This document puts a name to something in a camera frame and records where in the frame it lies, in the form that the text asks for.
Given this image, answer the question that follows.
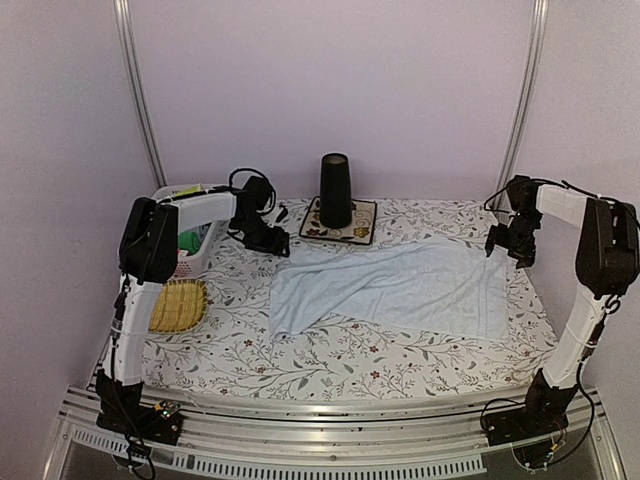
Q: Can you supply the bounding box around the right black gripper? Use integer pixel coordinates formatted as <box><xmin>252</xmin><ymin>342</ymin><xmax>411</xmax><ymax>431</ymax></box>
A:
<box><xmin>487</xmin><ymin>211</ymin><xmax>543</xmax><ymax>268</ymax></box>

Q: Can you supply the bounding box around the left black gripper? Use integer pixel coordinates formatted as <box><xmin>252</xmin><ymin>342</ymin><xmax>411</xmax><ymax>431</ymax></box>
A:
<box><xmin>235</xmin><ymin>213</ymin><xmax>291</xmax><ymax>257</ymax></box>

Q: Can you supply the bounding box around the light blue towel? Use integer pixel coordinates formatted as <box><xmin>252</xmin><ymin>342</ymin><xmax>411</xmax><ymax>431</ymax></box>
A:
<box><xmin>269</xmin><ymin>237</ymin><xmax>509</xmax><ymax>341</ymax></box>

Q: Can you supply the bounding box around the yellow-green patterned towel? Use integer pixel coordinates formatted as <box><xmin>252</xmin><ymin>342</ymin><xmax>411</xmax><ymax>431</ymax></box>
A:
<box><xmin>174</xmin><ymin>184</ymin><xmax>204</xmax><ymax>198</ymax></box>

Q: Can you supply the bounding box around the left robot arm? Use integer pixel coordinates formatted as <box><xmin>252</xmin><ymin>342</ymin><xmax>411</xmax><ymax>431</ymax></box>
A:
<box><xmin>96</xmin><ymin>168</ymin><xmax>290</xmax><ymax>434</ymax></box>

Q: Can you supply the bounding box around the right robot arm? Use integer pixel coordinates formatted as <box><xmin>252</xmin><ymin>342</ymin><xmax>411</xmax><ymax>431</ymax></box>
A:
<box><xmin>485</xmin><ymin>175</ymin><xmax>639</xmax><ymax>436</ymax></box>

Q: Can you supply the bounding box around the green rolled towel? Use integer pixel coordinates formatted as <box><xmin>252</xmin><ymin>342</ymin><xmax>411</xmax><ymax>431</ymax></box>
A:
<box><xmin>178</xmin><ymin>230</ymin><xmax>203</xmax><ymax>255</ymax></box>

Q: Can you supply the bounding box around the white plastic basket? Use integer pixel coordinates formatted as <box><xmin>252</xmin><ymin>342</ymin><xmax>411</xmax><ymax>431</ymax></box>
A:
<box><xmin>152</xmin><ymin>184</ymin><xmax>215</xmax><ymax>280</ymax></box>

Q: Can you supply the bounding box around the black tall cup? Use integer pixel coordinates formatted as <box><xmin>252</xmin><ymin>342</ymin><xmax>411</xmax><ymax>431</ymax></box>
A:
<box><xmin>320</xmin><ymin>153</ymin><xmax>352</xmax><ymax>229</ymax></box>

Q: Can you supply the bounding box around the woven bamboo tray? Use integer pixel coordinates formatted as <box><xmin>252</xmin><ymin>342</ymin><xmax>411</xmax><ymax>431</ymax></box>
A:
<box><xmin>149</xmin><ymin>279</ymin><xmax>208</xmax><ymax>334</ymax></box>

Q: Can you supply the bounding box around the floral square coaster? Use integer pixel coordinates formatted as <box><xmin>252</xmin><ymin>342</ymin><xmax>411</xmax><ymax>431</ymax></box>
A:
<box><xmin>298</xmin><ymin>195</ymin><xmax>378</xmax><ymax>246</ymax></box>

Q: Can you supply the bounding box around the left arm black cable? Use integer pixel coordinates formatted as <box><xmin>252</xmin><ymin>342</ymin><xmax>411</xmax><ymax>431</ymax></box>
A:
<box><xmin>227</xmin><ymin>167</ymin><xmax>289</xmax><ymax>224</ymax></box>

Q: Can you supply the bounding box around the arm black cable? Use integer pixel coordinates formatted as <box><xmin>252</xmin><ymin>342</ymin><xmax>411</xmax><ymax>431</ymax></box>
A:
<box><xmin>227</xmin><ymin>167</ymin><xmax>289</xmax><ymax>224</ymax></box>
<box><xmin>482</xmin><ymin>177</ymin><xmax>616</xmax><ymax>214</ymax></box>

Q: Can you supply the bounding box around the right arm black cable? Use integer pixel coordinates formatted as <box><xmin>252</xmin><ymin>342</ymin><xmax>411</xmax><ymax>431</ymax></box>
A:
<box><xmin>482</xmin><ymin>177</ymin><xmax>616</xmax><ymax>214</ymax></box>

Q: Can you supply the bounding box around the right aluminium post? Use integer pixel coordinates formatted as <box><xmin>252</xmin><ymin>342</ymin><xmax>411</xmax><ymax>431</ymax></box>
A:
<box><xmin>496</xmin><ymin>0</ymin><xmax>549</xmax><ymax>190</ymax></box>

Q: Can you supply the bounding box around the aluminium post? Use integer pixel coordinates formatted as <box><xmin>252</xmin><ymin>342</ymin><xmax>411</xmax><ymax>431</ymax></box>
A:
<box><xmin>113</xmin><ymin>0</ymin><xmax>167</xmax><ymax>188</ymax></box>
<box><xmin>496</xmin><ymin>0</ymin><xmax>549</xmax><ymax>190</ymax></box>

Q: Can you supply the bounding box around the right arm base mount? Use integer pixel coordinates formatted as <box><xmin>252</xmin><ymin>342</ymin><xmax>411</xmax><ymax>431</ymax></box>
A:
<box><xmin>480</xmin><ymin>405</ymin><xmax>569</xmax><ymax>446</ymax></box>

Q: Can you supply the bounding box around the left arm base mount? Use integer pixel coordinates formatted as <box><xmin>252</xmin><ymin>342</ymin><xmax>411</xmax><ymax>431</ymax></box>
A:
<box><xmin>96</xmin><ymin>400</ymin><xmax>185</xmax><ymax>446</ymax></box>

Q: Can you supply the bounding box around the aluminium front rail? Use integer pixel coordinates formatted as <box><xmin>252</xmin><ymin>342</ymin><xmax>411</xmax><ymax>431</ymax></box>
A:
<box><xmin>42</xmin><ymin>384</ymin><xmax>626</xmax><ymax>480</ymax></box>

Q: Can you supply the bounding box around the left aluminium post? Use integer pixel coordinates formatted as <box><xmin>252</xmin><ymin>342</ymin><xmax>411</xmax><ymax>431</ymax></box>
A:
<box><xmin>113</xmin><ymin>0</ymin><xmax>167</xmax><ymax>188</ymax></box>

